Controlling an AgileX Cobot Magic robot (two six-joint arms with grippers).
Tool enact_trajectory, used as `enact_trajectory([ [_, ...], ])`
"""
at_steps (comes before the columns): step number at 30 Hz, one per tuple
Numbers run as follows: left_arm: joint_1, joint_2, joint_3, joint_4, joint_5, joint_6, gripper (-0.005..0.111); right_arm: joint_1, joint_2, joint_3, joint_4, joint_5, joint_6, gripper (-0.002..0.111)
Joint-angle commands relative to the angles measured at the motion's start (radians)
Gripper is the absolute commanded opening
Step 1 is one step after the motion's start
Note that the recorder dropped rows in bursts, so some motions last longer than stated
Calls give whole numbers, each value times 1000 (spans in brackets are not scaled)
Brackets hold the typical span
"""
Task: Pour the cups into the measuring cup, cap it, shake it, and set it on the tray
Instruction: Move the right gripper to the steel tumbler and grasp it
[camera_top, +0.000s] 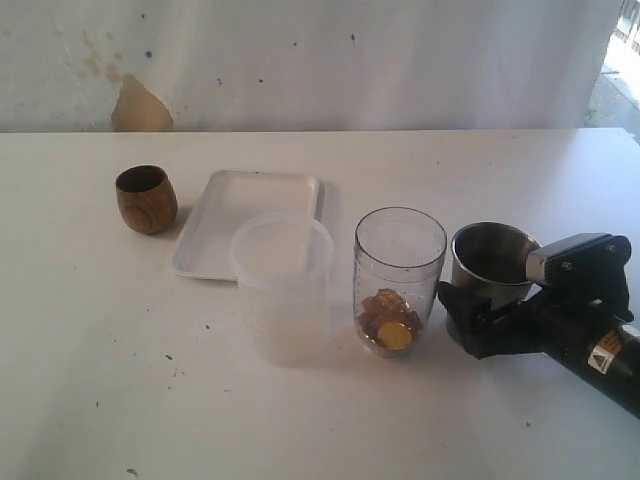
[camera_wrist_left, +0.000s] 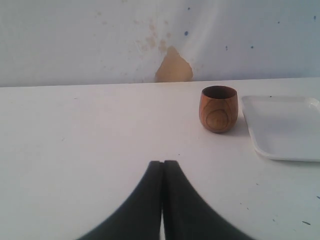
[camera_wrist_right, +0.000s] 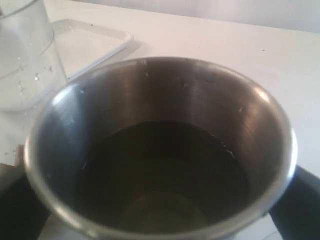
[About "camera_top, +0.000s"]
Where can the clear plastic shaker cup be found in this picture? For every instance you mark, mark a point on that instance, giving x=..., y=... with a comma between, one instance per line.
x=403, y=249

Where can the brown wooden cubes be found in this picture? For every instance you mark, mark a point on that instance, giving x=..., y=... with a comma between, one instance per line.
x=387, y=305

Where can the stainless steel cup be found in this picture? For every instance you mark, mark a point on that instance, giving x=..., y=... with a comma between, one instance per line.
x=489, y=260

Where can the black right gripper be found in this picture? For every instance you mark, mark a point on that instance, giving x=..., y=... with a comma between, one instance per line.
x=585, y=289

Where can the white rectangular tray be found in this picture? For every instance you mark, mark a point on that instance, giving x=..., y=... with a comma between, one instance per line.
x=229, y=200

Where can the translucent plastic measuring cup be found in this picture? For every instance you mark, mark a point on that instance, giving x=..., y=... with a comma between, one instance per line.
x=285, y=305

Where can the gold coin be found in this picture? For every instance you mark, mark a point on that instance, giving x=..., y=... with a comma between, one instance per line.
x=395, y=336

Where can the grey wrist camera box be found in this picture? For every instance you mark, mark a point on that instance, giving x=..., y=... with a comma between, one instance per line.
x=538, y=262

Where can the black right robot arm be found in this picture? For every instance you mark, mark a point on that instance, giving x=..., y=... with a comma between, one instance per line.
x=609, y=361

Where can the brown wooden cup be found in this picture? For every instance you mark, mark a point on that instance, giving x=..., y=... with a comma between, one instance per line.
x=146, y=199

